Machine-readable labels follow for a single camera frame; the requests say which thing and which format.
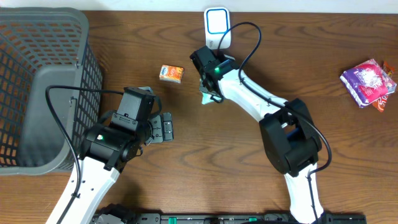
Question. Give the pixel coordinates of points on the grey plastic mesh basket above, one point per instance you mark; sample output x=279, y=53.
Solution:
x=50, y=82

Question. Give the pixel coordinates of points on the small orange box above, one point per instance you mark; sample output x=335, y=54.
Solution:
x=171, y=73

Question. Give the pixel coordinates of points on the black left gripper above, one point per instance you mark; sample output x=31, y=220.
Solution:
x=166, y=131

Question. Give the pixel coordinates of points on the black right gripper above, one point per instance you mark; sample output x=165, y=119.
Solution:
x=203, y=84

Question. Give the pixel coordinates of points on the red snack bar wrapper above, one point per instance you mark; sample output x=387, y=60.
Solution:
x=380, y=103

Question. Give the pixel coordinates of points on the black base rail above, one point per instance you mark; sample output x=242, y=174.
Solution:
x=217, y=218

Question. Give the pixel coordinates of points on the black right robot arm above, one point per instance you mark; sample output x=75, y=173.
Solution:
x=290, y=139

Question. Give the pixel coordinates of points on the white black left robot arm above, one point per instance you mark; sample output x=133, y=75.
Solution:
x=105, y=149

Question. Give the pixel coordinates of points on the red purple snack pack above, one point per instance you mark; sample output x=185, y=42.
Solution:
x=367, y=82

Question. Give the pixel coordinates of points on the teal wet wipes pack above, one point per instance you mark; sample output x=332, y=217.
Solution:
x=206, y=98

